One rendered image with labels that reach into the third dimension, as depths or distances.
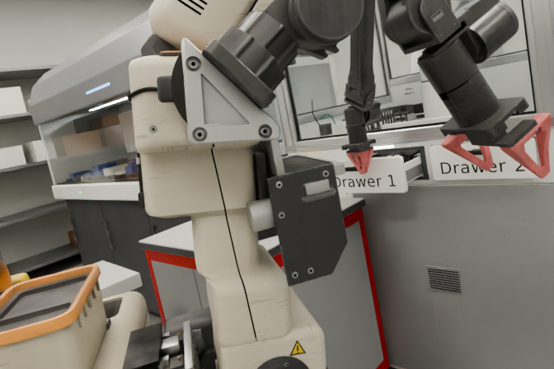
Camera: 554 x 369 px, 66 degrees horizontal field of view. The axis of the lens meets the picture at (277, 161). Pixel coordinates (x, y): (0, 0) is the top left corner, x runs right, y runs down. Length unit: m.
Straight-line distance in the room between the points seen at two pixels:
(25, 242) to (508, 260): 4.53
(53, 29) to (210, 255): 4.88
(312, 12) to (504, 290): 1.21
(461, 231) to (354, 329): 0.50
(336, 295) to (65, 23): 4.61
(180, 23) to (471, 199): 1.07
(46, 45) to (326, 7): 4.95
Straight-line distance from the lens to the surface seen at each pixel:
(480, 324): 1.61
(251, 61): 0.46
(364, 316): 1.65
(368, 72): 1.24
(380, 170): 1.35
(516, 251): 1.45
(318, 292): 1.42
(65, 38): 5.43
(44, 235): 5.16
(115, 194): 2.60
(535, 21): 1.33
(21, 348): 0.69
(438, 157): 1.41
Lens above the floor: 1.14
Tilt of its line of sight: 7 degrees down
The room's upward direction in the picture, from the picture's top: 11 degrees counter-clockwise
